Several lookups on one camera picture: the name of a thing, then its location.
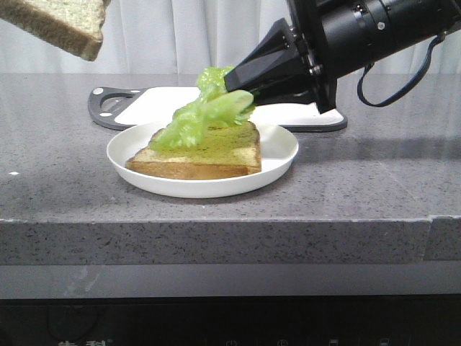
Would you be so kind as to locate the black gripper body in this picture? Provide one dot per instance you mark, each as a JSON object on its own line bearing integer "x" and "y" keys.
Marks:
{"x": 307, "y": 20}

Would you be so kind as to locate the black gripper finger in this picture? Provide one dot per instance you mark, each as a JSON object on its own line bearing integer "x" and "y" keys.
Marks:
{"x": 275, "y": 59}
{"x": 298, "y": 91}

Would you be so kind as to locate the green lettuce leaf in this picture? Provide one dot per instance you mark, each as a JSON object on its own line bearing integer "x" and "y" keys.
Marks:
{"x": 215, "y": 107}

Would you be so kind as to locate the toast bread slice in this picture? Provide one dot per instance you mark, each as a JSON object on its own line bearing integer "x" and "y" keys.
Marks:
{"x": 223, "y": 153}
{"x": 73, "y": 26}

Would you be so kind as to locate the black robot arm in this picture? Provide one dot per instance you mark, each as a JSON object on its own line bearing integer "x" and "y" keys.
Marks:
{"x": 360, "y": 33}

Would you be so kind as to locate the white round plate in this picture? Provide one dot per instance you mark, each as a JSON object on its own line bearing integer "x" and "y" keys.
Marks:
{"x": 279, "y": 147}

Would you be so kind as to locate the white pleated curtain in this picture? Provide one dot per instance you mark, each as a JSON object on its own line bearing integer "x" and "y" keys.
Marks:
{"x": 153, "y": 37}

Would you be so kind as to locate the white grey-rimmed cutting board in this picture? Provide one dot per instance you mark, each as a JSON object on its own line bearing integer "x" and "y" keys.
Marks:
{"x": 119, "y": 109}

